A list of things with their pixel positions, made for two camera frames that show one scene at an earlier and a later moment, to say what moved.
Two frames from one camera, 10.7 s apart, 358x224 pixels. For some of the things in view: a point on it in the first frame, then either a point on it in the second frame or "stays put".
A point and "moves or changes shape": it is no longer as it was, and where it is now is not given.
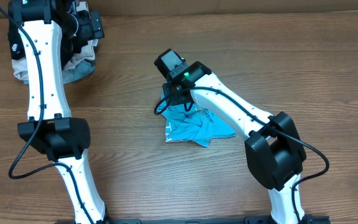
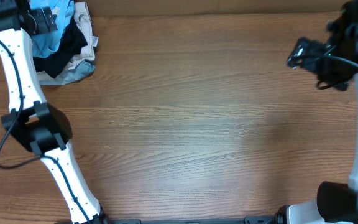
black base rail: [248, 220] stays put
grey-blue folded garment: [82, 71] stays put
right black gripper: [175, 99] -> [315, 49]
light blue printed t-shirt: [192, 122] moves or changes shape
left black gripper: [95, 26] -> [45, 20]
